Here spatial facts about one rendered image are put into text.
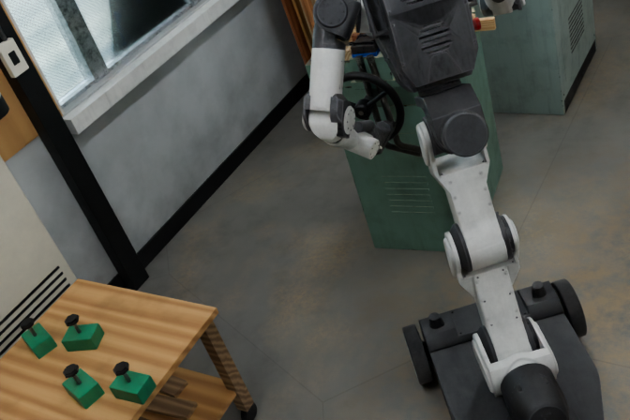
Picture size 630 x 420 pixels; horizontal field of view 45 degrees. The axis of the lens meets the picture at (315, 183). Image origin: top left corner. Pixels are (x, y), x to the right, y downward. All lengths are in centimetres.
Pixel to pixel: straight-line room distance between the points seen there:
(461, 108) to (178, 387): 143
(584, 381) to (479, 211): 62
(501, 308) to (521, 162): 138
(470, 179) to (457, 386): 69
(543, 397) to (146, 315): 125
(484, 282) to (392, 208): 90
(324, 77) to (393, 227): 126
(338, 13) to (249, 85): 227
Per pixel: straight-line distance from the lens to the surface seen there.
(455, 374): 249
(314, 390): 280
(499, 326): 231
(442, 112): 193
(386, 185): 300
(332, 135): 206
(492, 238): 215
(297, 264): 332
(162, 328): 248
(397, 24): 189
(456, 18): 192
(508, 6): 228
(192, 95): 385
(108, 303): 270
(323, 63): 201
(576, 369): 246
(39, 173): 327
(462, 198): 212
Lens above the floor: 207
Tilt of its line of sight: 33 degrees down
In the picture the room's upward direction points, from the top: 19 degrees counter-clockwise
